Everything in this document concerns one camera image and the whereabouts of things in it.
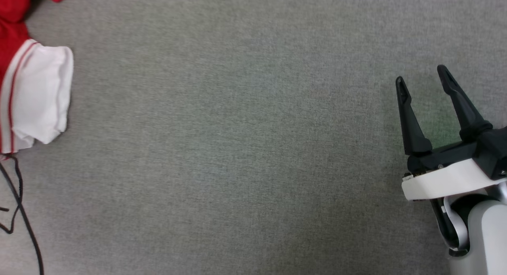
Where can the red and white garment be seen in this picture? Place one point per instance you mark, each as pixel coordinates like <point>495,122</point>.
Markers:
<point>35,92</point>

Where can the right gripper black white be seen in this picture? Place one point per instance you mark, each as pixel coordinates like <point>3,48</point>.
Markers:
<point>447,178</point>

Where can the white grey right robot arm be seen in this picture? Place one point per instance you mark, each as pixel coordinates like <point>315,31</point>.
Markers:
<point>489,237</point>

